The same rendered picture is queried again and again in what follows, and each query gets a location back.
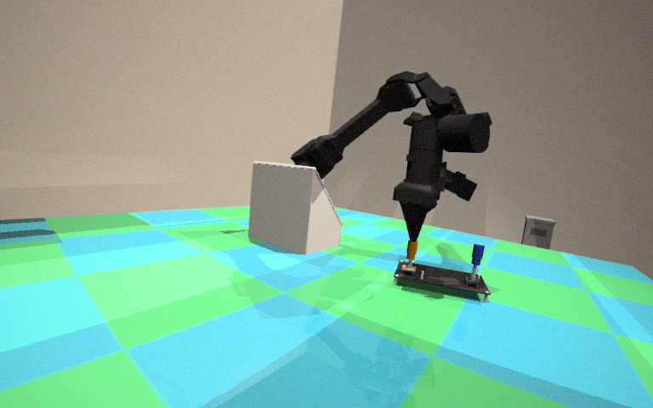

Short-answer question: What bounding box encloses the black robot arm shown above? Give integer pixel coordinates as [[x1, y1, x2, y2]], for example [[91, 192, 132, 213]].
[[290, 71, 492, 201]]

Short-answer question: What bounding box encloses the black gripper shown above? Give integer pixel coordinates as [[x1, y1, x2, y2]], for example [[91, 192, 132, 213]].
[[393, 150, 443, 242]]

